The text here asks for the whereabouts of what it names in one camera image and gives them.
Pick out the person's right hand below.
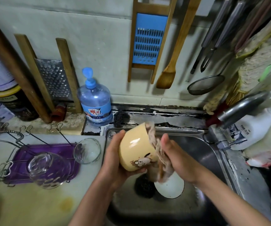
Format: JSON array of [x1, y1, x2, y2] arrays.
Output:
[[160, 133, 207, 184]]

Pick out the person's left hand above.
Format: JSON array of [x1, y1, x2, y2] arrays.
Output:
[[100, 129, 148, 189]]

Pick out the beige dish cloth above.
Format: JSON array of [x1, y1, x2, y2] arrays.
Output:
[[145, 121, 175, 183]]

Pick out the yellow mug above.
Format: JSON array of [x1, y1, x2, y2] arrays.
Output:
[[119, 122, 159, 172]]

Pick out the white plate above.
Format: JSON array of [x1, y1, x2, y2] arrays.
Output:
[[154, 172, 185, 199]]

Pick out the dark scouring pad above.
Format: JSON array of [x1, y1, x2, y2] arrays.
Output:
[[113, 110, 130, 127]]

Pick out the red container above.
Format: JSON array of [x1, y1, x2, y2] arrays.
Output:
[[206, 113, 223, 127]]

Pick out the stainless steel sink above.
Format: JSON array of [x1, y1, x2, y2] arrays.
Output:
[[98, 125, 271, 226]]

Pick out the small blue water bottle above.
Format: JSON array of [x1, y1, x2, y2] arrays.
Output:
[[77, 67, 113, 125]]

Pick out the mesh strainer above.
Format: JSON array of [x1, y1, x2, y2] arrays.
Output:
[[187, 59, 232, 96]]

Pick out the white spray bottle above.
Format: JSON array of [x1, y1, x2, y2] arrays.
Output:
[[230, 88, 271, 151]]

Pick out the metal faucet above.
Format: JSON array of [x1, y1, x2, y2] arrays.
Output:
[[204, 90, 271, 151]]

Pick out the pink and white plastic bag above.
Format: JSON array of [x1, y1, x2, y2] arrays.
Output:
[[246, 149, 271, 169]]

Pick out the purple plastic tray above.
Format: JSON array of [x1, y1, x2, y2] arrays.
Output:
[[4, 143, 81, 185]]

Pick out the wooden framed metal grater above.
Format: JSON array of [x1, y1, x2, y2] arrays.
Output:
[[14, 34, 83, 115]]

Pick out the wooden spatula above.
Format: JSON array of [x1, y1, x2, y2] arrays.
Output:
[[156, 0, 203, 89]]

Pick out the wooden slicer with blue blade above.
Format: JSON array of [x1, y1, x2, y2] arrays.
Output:
[[127, 0, 178, 85]]

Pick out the metal peeler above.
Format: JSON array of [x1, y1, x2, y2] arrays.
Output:
[[200, 0, 249, 73], [190, 0, 233, 75]]

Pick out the wooden rolling pin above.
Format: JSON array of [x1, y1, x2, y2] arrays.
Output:
[[0, 14, 53, 124]]

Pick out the black wire scourer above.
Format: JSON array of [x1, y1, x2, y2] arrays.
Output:
[[134, 174, 157, 199]]

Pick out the metal wire cup rack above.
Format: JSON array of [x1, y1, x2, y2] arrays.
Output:
[[0, 121, 82, 187]]

